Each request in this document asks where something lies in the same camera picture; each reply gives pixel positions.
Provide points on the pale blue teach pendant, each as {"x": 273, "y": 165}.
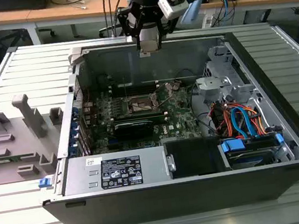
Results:
{"x": 193, "y": 8}

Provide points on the black graphics card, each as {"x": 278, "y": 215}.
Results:
{"x": 133, "y": 132}

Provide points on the black chair base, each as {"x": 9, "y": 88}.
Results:
{"x": 13, "y": 36}
{"x": 108, "y": 30}

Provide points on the silver power supply unit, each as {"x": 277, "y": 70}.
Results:
{"x": 75, "y": 178}

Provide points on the black PC case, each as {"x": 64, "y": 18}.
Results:
{"x": 165, "y": 201}

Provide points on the silver metal drive cage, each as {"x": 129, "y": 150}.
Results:
{"x": 215, "y": 83}

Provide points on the CPU socket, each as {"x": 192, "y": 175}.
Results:
{"x": 140, "y": 105}

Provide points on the round coin battery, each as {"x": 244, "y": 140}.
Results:
{"x": 175, "y": 86}

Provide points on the blue plastic latch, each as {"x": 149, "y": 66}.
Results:
{"x": 44, "y": 183}

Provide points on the grey parts rack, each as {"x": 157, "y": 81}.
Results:
{"x": 21, "y": 148}

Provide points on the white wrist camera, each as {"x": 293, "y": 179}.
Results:
{"x": 174, "y": 8}

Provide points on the green RAM stick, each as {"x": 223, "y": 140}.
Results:
{"x": 159, "y": 119}

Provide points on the blue card retention clip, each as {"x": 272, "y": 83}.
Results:
{"x": 73, "y": 151}
{"x": 76, "y": 112}
{"x": 74, "y": 126}
{"x": 73, "y": 140}

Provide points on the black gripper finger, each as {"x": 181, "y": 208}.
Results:
{"x": 163, "y": 21}
{"x": 128, "y": 20}

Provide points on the green motherboard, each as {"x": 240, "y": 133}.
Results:
{"x": 179, "y": 116}

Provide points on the silver CPU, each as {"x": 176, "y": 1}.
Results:
{"x": 149, "y": 46}

